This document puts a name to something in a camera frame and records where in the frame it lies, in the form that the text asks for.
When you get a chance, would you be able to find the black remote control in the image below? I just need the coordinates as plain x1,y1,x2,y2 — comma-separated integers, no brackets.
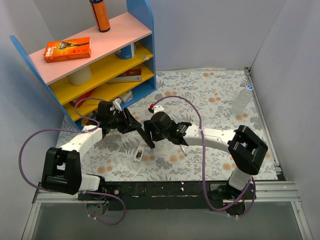
137,127,155,149

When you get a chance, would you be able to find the white remote control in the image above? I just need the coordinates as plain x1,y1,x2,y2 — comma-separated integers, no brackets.
133,140,147,162

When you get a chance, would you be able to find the small screwdriver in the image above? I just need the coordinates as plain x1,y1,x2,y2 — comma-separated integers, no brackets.
179,145,188,156

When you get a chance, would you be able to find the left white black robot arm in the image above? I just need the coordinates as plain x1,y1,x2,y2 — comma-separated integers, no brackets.
41,101,145,200

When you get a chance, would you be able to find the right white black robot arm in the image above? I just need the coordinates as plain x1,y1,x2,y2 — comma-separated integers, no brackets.
143,111,268,199

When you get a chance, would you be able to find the small white box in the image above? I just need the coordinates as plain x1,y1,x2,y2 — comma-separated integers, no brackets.
119,90,133,103

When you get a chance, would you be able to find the yellow packet bottom shelf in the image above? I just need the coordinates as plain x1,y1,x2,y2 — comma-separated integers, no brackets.
80,118,90,127

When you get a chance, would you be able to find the red white flat box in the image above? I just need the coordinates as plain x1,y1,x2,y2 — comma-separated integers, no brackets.
106,68,142,84

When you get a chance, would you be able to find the red box lower shelf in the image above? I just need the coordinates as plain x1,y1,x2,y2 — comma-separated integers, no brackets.
69,89,95,108

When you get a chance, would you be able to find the blue pink yellow shelf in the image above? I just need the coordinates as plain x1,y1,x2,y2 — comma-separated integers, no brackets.
10,0,157,130

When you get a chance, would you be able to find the white paper roll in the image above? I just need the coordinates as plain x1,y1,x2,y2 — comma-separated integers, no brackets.
67,66,92,86

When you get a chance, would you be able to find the floral table mat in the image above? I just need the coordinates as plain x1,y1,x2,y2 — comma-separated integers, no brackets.
81,70,268,181

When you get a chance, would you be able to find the blue white can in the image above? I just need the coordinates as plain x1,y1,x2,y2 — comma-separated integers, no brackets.
114,42,137,60

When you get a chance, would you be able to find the clear plastic bottle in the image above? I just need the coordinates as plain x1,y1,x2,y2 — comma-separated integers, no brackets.
230,84,254,116

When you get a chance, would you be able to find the orange razor box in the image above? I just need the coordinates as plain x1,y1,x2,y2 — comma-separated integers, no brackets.
42,37,92,63

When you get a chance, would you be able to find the orange cylindrical bottle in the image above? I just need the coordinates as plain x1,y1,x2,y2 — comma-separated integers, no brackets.
89,0,111,33

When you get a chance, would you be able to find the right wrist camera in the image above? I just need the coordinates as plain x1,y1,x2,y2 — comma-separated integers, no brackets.
148,104,165,115

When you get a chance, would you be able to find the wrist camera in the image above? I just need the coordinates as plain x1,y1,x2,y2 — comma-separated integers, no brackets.
112,97,122,112
148,104,165,115

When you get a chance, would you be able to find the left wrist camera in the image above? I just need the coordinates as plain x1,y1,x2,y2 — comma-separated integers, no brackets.
112,97,122,112

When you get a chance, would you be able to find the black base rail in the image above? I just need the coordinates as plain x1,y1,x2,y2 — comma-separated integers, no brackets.
77,179,258,213

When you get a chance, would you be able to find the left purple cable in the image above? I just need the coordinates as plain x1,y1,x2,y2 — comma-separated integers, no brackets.
18,97,127,227

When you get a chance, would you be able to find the purple cable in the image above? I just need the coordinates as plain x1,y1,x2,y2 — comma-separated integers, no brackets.
18,97,127,227
152,95,257,213

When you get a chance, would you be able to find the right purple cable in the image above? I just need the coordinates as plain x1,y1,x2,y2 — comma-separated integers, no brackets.
152,95,257,213

